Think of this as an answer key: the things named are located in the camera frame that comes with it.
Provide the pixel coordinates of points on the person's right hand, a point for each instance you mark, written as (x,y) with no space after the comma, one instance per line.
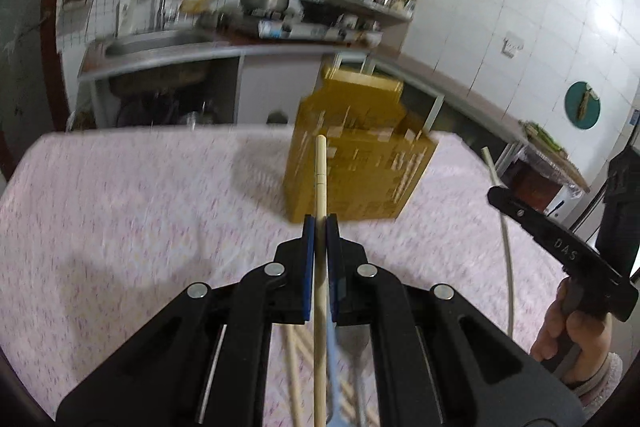
(592,335)

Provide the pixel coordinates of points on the gas stove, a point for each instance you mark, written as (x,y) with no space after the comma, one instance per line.
(341,28)

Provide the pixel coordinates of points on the wooden board with vegetables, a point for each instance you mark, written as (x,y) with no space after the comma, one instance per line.
(549,159)

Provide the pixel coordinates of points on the yellow perforated utensil holder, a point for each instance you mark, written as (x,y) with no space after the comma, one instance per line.
(376,149)

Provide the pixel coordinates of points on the dark wooden glass door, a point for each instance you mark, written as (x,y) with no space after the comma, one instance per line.
(33,93)

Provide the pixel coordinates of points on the green round cutting board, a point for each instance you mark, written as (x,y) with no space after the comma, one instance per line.
(582,105)

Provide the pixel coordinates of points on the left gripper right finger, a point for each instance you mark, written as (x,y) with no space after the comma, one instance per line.
(437,360)

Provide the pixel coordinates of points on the white soap bottle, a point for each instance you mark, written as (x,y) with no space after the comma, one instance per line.
(124,18)

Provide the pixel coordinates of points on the black wok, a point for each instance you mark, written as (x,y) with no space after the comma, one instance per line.
(320,13)

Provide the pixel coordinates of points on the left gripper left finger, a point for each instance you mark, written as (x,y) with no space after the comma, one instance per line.
(203,359)

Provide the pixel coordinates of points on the steel kitchen sink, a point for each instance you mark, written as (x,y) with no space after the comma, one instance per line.
(156,40)

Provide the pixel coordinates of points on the wooden chopstick crossing top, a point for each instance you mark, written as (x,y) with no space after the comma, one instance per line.
(505,243)

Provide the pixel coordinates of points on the white wall socket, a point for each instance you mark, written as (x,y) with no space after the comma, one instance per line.
(512,45)

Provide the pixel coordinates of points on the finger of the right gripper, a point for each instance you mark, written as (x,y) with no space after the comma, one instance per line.
(540,219)

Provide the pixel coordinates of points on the kitchen counter with cabinets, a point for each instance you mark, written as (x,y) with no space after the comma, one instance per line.
(249,80)

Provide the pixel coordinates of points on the wooden chopstick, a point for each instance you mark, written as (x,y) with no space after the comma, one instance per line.
(320,281)
(293,380)

